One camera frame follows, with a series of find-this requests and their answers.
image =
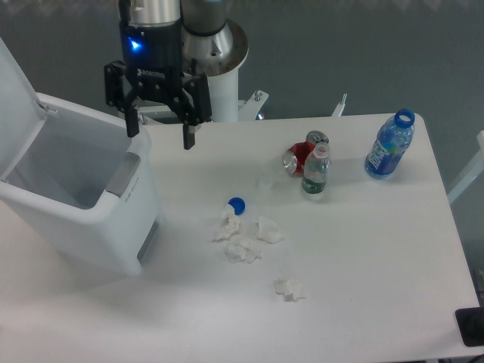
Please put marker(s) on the crumpled tissue middle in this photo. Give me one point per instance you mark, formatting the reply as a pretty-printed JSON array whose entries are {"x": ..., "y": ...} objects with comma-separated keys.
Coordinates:
[{"x": 242, "y": 249}]

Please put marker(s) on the black device at edge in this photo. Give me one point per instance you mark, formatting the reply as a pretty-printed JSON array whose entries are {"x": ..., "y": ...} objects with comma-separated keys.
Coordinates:
[{"x": 470, "y": 323}]

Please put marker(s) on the crushed red soda can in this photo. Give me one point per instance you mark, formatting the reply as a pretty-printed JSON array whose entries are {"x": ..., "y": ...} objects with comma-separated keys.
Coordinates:
[{"x": 294, "y": 157}]

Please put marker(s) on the blue plastic drink bottle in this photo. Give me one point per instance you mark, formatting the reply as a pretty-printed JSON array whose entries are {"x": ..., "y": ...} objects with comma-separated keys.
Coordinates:
[{"x": 393, "y": 139}]

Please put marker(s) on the clear green-label bottle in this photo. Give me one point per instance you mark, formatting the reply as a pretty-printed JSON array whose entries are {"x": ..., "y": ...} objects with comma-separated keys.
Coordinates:
[{"x": 316, "y": 168}]

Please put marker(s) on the white frame at right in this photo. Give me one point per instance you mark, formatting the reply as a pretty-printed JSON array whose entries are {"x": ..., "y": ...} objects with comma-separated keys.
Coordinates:
[{"x": 468, "y": 174}]

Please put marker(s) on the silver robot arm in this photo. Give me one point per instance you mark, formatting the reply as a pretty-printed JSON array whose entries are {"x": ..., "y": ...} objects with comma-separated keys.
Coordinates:
[{"x": 201, "y": 18}]

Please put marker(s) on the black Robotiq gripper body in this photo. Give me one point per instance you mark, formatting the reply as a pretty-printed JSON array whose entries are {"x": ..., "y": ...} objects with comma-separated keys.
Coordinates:
[{"x": 153, "y": 56}]

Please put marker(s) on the crumpled tissue lower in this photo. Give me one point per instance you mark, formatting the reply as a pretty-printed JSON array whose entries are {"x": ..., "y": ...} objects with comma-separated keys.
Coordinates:
[{"x": 290, "y": 289}]

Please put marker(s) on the white pedestal base frame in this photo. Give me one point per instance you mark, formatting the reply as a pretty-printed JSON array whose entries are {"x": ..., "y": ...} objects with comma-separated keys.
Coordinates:
[{"x": 250, "y": 109}]

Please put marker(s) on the white trash can body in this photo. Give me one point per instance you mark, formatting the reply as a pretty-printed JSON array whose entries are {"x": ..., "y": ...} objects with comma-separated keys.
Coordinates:
[{"x": 85, "y": 186}]

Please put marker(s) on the blue bottle cap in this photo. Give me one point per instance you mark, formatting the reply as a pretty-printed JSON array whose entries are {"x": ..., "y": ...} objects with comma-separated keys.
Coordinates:
[{"x": 238, "y": 204}]

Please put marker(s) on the white trash can lid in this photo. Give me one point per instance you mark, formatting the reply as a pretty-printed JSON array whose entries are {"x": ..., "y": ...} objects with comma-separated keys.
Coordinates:
[{"x": 22, "y": 113}]

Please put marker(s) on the crumpled tissue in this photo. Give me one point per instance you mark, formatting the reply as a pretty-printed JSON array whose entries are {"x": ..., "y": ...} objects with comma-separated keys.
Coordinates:
[
  {"x": 242, "y": 249},
  {"x": 268, "y": 231},
  {"x": 230, "y": 224},
  {"x": 290, "y": 289}
]

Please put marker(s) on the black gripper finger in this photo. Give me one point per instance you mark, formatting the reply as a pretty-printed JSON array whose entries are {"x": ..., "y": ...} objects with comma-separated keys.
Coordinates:
[
  {"x": 192, "y": 105},
  {"x": 114, "y": 74}
]

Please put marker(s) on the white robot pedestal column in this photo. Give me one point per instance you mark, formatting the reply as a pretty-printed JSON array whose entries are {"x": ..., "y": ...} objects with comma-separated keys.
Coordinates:
[{"x": 219, "y": 57}]

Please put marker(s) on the crumpled tissue right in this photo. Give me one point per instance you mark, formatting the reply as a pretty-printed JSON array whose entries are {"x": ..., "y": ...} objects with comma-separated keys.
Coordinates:
[{"x": 268, "y": 231}]

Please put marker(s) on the crumpled tissue left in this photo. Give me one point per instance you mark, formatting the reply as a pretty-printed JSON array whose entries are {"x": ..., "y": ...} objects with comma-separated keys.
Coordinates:
[{"x": 230, "y": 224}]

